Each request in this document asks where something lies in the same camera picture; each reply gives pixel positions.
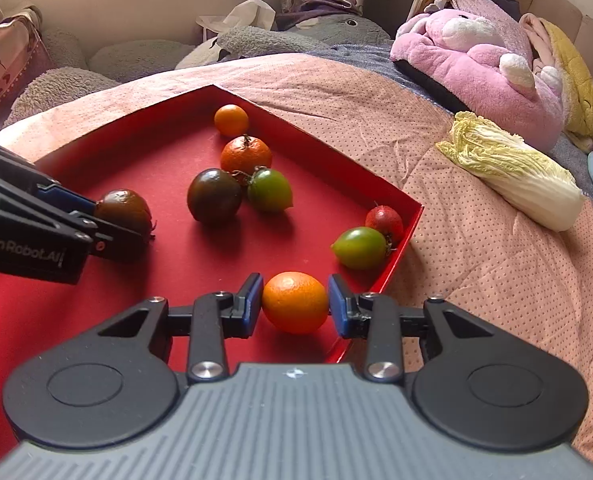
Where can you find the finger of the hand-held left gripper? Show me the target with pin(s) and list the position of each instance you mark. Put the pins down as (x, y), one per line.
(116, 242)
(69, 200)

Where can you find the yellow plush toy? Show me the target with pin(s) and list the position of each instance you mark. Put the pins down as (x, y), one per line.
(581, 85)

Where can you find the mandarin with stem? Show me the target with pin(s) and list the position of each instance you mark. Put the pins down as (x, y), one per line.
(246, 156)

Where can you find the large dark tomato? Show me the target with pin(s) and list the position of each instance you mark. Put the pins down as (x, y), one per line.
(214, 196)

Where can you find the small smooth orange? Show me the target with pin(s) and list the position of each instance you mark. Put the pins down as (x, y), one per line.
(231, 120)

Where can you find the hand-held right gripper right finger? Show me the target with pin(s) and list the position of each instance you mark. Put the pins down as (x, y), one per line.
(337, 310)

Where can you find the beige padded headboard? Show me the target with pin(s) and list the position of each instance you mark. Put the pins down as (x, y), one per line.
(551, 0)

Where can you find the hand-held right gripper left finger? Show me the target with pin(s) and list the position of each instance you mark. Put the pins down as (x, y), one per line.
(255, 305)

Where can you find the dark brown tomato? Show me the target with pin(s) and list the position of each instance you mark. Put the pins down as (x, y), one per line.
(126, 207)

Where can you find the pink dotted quilt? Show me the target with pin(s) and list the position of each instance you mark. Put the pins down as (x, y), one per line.
(351, 110)

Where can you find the small red tomato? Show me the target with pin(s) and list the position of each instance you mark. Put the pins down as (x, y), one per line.
(384, 221)

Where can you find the grey plush toy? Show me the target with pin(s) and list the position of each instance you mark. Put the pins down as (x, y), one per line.
(346, 25)

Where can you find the red cardboard tray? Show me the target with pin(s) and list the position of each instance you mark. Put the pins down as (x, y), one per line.
(176, 270)

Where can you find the pink floral pillow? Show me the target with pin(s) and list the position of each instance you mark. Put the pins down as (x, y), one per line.
(6, 60)

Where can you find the napa cabbage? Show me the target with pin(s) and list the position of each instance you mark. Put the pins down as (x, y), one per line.
(516, 175)

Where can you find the pink plush toy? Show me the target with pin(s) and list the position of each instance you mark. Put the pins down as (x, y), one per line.
(476, 75)

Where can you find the green tomato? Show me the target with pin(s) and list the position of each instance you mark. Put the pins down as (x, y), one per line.
(360, 247)
(270, 190)

